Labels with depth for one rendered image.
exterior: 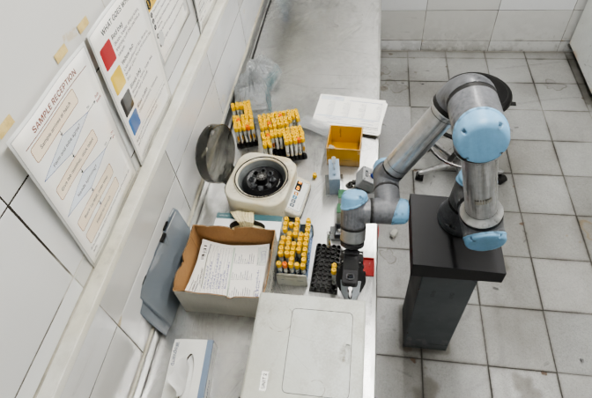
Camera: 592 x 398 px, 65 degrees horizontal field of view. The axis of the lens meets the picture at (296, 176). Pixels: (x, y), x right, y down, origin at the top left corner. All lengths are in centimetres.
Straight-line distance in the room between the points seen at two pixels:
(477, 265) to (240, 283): 75
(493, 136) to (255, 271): 85
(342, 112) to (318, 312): 110
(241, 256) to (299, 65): 114
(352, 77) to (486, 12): 185
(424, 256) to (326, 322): 50
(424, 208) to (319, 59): 106
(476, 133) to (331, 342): 58
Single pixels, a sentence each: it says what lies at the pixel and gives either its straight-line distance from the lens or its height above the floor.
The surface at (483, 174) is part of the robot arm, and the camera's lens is 121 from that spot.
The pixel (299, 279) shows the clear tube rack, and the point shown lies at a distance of 152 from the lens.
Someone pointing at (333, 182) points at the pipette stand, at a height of 95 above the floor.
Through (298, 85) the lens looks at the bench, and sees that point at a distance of 225.
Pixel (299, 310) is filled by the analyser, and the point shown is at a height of 118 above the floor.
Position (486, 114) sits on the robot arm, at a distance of 108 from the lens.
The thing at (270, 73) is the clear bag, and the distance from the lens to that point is 221.
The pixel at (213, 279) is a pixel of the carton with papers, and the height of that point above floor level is 94.
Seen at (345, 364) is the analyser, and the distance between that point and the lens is 115.
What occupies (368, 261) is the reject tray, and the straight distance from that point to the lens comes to 161.
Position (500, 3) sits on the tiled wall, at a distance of 391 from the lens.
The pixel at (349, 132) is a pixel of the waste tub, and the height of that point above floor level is 94.
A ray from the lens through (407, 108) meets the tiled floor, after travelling 346.
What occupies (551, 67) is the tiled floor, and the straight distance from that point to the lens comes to 409.
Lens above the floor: 227
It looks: 49 degrees down
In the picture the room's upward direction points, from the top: 7 degrees counter-clockwise
